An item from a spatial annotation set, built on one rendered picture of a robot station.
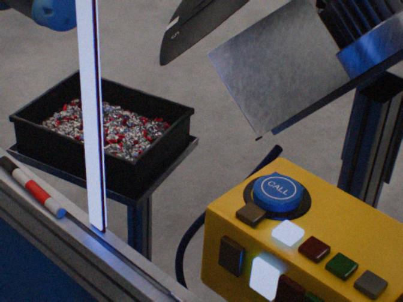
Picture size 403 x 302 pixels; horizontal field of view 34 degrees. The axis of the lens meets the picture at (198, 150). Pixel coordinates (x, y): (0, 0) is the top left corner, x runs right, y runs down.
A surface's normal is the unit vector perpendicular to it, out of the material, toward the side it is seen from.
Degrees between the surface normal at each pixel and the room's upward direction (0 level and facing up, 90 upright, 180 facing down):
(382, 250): 0
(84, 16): 90
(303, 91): 55
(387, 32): 81
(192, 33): 44
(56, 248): 90
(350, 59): 103
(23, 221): 90
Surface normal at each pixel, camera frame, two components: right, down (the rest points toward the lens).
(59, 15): 0.73, 0.44
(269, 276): -0.68, 0.41
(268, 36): -0.07, 0.02
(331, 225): 0.05, -0.80
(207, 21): -0.65, -0.47
